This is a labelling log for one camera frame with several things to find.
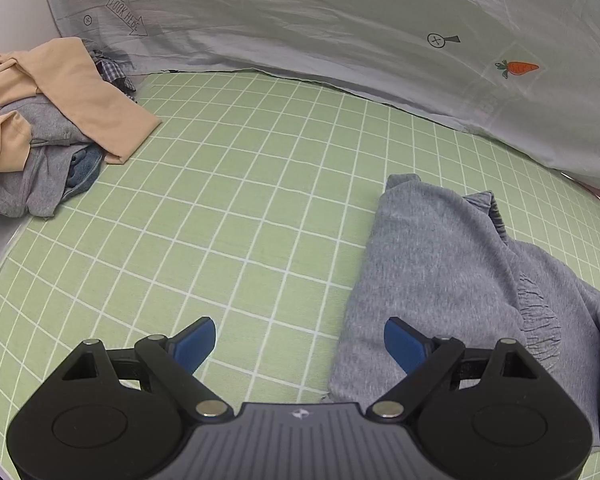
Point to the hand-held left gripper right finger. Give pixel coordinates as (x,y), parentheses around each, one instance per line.
(405,345)

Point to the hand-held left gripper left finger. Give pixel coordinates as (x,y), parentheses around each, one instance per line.
(195,345)

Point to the grey sweatpants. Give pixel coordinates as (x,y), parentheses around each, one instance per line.
(430,270)

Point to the green grid mat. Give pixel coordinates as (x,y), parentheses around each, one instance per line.
(230,185)

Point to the blue denim jeans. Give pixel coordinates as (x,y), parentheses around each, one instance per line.
(82,170)

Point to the grey garment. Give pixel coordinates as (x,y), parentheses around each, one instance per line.
(45,180)

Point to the beige garment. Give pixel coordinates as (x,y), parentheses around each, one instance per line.
(80,95)

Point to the plaid shirt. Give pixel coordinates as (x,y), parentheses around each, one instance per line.
(111,72)

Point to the grey printed sheet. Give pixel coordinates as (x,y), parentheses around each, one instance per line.
(330,25)

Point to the white panel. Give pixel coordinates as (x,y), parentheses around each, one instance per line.
(10,25)

